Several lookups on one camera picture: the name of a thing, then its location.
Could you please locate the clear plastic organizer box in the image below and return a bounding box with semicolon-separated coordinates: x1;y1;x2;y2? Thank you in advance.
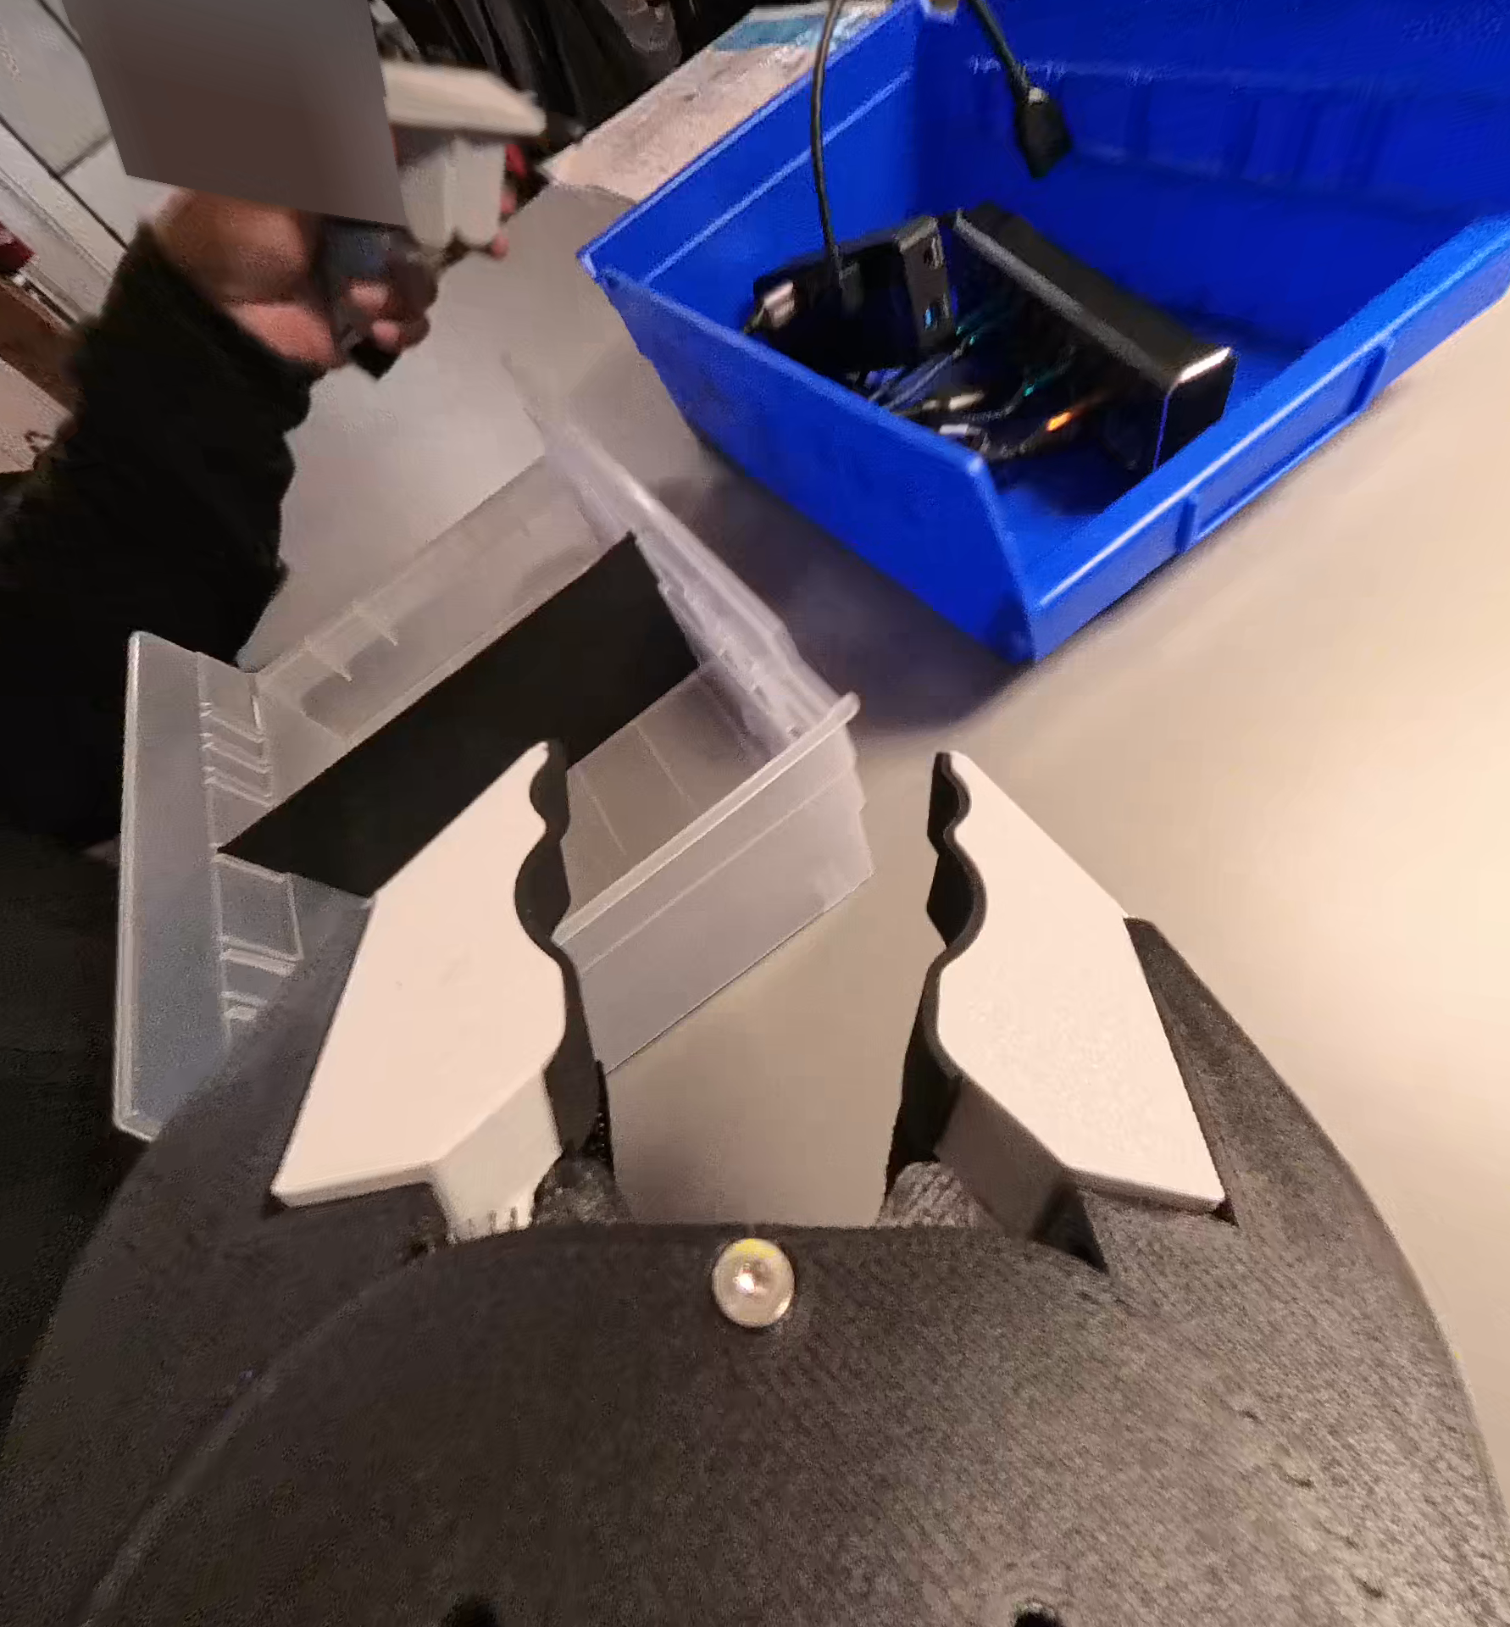
109;359;875;1143

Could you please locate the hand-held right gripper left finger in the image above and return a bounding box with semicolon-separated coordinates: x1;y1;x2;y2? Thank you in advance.
269;742;611;1240

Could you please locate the long black usb hub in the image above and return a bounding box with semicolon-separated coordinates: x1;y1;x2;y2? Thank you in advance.
956;202;1236;477

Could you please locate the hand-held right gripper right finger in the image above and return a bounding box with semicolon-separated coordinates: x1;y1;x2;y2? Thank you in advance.
888;750;1232;1240

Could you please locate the person's left hand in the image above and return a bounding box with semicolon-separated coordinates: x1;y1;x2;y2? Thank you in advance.
145;190;438;373

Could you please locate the person's left forearm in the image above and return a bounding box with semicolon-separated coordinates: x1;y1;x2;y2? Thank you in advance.
0;229;325;848

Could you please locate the bundle of braided cables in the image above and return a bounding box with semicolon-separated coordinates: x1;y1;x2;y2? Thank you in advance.
852;297;1121;463

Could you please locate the small black usb hub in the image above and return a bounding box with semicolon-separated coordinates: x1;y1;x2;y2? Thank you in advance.
743;214;961;373

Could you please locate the black cable silver plug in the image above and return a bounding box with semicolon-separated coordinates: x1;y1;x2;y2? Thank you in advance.
807;0;864;280

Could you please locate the large blue plastic bin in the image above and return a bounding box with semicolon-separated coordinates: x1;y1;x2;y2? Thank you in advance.
574;0;1510;665

